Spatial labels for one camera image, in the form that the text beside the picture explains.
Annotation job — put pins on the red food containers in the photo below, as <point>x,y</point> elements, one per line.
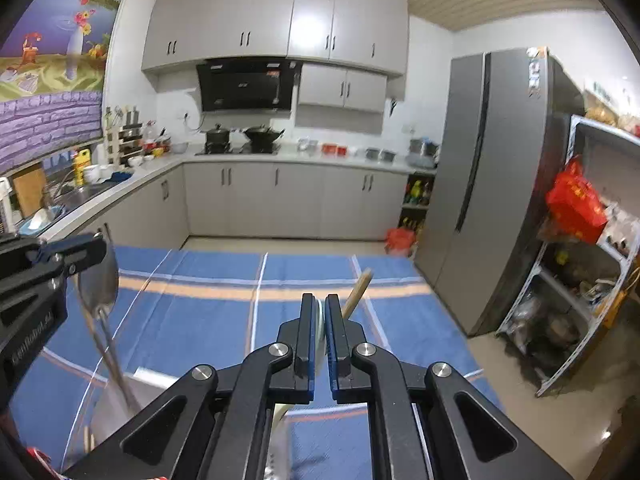
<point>334,149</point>

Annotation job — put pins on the blue plaid tablecloth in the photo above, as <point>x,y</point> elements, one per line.
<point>200,320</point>

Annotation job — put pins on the wooden knife rack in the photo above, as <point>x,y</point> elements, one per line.
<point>117,145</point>

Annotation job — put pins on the blue dish cloth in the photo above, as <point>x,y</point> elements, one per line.
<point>121,176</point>

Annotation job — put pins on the steel kitchen sink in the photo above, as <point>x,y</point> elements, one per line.
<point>85,195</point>

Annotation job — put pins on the metal spoon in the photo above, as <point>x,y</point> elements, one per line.
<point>97,285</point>

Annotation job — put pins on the wooden chopstick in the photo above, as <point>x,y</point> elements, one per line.
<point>89,439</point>
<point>361,285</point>

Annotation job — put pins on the black cooking pot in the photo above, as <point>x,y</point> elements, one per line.
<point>219,137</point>

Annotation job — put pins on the grey refrigerator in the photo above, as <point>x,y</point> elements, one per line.
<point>480,185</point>

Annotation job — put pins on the steel basin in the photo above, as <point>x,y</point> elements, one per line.
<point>380,155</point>

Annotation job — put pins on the white bowl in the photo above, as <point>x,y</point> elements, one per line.
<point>91,174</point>

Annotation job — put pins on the grey upper wall cabinets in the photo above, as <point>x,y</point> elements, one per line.
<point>225,20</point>

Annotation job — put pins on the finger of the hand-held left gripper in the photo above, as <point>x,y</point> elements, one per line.
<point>75,255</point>

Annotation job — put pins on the red trash bin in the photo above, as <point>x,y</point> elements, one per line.
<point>400,240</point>

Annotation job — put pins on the red plastic bag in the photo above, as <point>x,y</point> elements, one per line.
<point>575,200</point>

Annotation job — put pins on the black range hood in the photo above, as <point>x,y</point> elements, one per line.
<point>245,85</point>

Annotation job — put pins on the black gas stove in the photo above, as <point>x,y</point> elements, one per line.
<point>235,151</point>

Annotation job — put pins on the wooden cutting board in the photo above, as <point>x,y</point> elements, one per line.
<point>30,190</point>

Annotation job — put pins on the yellow bottle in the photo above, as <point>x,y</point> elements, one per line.
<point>82,170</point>

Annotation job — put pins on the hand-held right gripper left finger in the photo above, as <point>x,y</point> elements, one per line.
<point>311,340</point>

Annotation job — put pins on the steel steamer pot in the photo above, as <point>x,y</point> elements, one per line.
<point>424,152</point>

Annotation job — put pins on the black wok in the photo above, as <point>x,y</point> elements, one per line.
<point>262,135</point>

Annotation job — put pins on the grey lower kitchen cabinets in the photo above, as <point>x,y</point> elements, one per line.
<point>300,200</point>

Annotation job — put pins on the white metal shelf rack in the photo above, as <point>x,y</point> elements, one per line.
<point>600,130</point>

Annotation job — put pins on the sauce bottles on shelf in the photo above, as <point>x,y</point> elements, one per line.
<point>415,195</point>

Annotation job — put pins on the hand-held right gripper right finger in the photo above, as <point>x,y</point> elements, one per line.
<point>330,340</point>

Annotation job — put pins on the black scissors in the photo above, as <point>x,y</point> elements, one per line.
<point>394,106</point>

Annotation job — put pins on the landscape wall poster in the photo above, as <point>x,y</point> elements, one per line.
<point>60,60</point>

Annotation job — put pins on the white spoon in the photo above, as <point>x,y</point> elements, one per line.
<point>320,330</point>

